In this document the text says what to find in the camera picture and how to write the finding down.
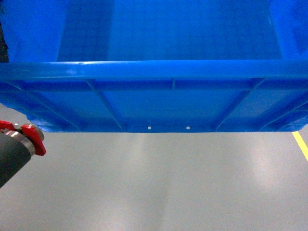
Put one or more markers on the dark gripper finger at crate edge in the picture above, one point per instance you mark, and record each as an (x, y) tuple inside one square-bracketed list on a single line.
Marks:
[(4, 56)]

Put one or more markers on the red clamp on grey pole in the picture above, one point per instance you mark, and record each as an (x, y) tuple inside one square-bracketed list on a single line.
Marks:
[(17, 145)]

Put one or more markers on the large blue plastic crate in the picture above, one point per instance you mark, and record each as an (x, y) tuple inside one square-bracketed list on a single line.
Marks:
[(157, 65)]

